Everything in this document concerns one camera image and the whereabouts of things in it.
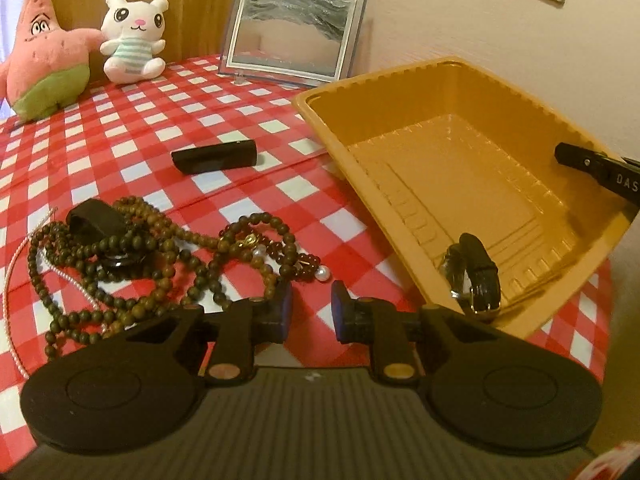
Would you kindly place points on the pink starfish plush toy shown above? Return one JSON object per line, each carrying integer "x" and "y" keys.
{"x": 47, "y": 55}

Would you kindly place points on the yellow plastic tray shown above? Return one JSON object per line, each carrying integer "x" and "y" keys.
{"x": 460, "y": 160}

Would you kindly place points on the sand art picture frame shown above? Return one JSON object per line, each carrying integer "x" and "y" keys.
{"x": 290, "y": 32}

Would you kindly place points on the black rectangular bar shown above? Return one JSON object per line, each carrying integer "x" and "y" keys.
{"x": 215, "y": 157}

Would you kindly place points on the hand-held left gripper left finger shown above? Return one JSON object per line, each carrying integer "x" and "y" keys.
{"x": 283, "y": 307}

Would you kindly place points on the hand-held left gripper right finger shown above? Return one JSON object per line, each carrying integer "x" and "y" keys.
{"x": 339, "y": 310}

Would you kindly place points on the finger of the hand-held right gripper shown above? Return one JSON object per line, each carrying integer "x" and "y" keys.
{"x": 585, "y": 162}

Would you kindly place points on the white bunny plush toy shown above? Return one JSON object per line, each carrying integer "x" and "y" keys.
{"x": 131, "y": 35}

